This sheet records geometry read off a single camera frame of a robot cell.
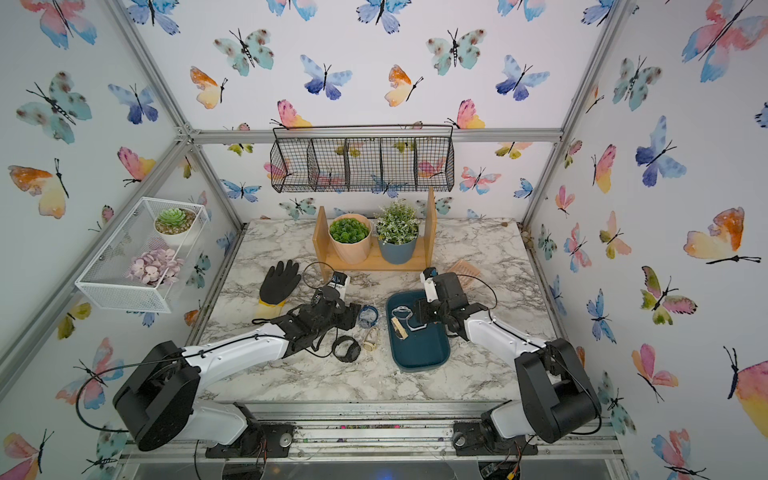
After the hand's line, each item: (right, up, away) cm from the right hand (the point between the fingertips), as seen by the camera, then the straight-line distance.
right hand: (420, 303), depth 89 cm
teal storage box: (-1, -13, 0) cm, 13 cm away
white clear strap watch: (-4, -4, +5) cm, 8 cm away
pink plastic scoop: (+18, +8, +18) cm, 27 cm away
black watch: (-20, -14, -3) cm, 24 cm away
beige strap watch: (-6, -8, 0) cm, 10 cm away
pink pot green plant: (-21, +20, +3) cm, 29 cm away
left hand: (-19, +1, -2) cm, 19 cm away
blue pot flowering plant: (-7, +22, 0) cm, 23 cm away
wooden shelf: (+2, +13, +12) cm, 18 cm away
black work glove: (-48, +3, +13) cm, 50 cm away
